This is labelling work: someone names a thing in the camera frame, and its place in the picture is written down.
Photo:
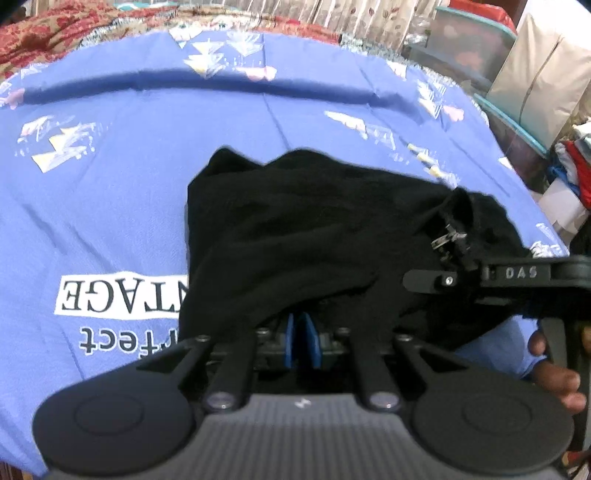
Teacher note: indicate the red floral blanket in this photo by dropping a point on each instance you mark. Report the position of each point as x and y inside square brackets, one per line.
[41, 32]

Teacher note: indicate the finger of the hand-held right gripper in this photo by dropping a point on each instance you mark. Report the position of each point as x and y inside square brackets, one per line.
[429, 281]

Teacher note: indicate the pile of colourful clothes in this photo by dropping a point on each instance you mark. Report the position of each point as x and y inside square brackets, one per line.
[575, 161]

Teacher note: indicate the white fabric bag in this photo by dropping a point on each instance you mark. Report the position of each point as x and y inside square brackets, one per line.
[540, 78]

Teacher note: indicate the black pants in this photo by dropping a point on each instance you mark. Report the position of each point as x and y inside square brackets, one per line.
[300, 230]

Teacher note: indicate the person's right hand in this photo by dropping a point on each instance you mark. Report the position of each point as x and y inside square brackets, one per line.
[556, 385]

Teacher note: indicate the clear storage box teal lid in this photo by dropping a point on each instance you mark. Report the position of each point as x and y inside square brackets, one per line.
[466, 46]
[512, 138]

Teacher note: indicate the blue printed bedsheet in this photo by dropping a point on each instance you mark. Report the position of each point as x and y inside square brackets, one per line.
[115, 194]

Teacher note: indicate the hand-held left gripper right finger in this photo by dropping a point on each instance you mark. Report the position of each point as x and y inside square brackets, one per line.
[312, 344]

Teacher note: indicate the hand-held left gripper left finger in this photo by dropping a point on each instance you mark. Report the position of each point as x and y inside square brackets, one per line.
[291, 342]

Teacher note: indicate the beige floral curtain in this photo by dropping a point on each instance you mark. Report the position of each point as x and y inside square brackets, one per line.
[360, 16]

